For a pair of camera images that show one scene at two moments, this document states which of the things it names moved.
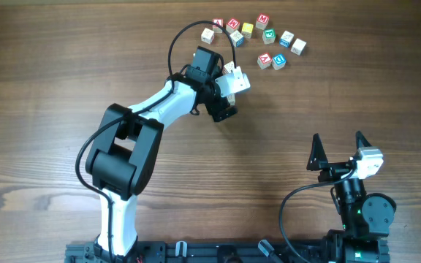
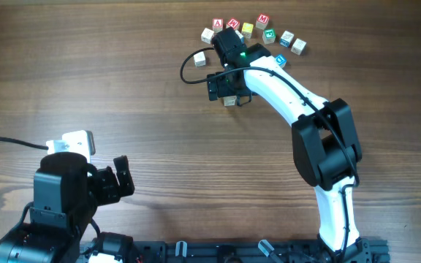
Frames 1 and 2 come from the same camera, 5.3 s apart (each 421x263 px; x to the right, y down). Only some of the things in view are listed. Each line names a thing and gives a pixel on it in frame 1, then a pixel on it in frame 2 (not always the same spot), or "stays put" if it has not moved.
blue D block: [278, 61] stays put
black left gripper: [221, 104] -> [104, 177]
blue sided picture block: [237, 39] stays put
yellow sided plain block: [231, 97] stays put
